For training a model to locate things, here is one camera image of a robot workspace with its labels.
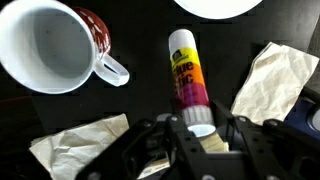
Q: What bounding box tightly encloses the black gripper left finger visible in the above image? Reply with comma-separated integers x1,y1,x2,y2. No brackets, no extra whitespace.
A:
165,115,206,180

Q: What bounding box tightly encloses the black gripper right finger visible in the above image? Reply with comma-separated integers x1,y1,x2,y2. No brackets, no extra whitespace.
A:
210,99,284,180

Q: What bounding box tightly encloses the multicoloured glue stick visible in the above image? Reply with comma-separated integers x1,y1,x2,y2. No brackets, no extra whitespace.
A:
168,29,216,137

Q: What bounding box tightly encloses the crumpled beige paper middle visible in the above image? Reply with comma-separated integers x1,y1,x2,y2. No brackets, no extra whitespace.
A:
231,42,319,125

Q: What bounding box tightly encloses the crumpled beige paper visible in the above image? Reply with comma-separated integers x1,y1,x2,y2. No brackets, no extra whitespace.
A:
231,42,319,125
29,114,129,180

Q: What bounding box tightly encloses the crumpled beige paper front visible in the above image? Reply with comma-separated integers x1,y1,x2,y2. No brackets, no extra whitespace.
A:
29,114,129,180

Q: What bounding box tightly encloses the white plate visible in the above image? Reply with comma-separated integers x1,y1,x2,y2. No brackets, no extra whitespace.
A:
174,0,263,19

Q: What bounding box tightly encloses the red and white mug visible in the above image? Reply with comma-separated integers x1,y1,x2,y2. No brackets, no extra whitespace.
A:
0,0,129,94

